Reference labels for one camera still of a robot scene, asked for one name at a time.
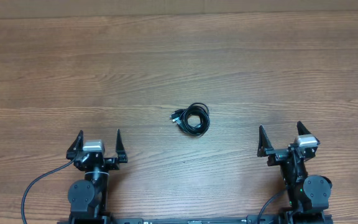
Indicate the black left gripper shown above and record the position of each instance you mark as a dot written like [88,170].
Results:
[112,163]

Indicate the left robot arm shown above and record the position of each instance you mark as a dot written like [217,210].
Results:
[88,197]

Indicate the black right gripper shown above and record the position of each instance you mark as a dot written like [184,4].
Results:
[278,155]

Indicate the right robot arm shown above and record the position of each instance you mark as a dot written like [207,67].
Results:
[308,194]

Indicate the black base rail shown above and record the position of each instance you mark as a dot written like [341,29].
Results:
[250,219]

